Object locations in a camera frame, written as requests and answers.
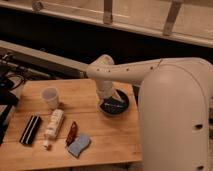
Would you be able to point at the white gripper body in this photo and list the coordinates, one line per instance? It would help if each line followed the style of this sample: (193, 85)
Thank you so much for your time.
(105, 89)

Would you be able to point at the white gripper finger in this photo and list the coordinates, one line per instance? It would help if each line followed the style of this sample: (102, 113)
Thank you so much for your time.
(117, 96)

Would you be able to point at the black ceramic bowl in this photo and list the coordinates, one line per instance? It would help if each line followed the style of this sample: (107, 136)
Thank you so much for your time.
(112, 106)

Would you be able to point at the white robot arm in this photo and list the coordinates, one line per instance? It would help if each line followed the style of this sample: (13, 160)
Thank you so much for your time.
(174, 100)

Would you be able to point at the red brown small packet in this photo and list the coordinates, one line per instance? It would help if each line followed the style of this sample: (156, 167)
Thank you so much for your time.
(72, 133)

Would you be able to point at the translucent plastic cup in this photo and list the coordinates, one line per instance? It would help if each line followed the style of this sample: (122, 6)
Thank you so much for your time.
(51, 97)

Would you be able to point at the white plastic bottle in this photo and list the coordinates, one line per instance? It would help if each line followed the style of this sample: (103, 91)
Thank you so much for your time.
(53, 128)

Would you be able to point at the blue sponge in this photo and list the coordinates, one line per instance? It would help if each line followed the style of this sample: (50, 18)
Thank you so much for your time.
(80, 144)

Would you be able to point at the wooden table board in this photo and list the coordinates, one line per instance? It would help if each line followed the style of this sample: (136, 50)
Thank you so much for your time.
(113, 139)

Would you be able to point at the black striped box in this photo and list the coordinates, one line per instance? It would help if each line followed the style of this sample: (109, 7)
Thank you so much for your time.
(30, 130)

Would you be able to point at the black equipment with cables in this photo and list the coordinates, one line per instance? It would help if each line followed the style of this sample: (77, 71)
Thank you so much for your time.
(8, 100)

